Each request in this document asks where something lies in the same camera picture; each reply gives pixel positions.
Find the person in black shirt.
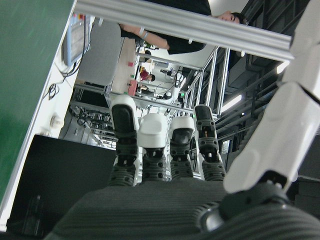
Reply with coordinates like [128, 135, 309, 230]
[117, 0, 249, 55]

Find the green conveyor belt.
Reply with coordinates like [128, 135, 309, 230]
[0, 0, 78, 221]

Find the teach pendant with screen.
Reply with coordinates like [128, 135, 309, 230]
[61, 13, 89, 68]

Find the aluminium frame beam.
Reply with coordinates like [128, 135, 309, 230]
[74, 0, 295, 61]

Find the person in red shirt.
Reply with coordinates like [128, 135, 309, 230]
[139, 69, 156, 84]

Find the black cable bundle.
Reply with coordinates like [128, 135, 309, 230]
[46, 59, 81, 101]

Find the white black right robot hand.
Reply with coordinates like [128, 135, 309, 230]
[43, 0, 320, 240]

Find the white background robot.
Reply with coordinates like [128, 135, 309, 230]
[162, 72, 187, 104]

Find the grey flat panel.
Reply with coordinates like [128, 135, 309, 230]
[77, 21, 124, 89]

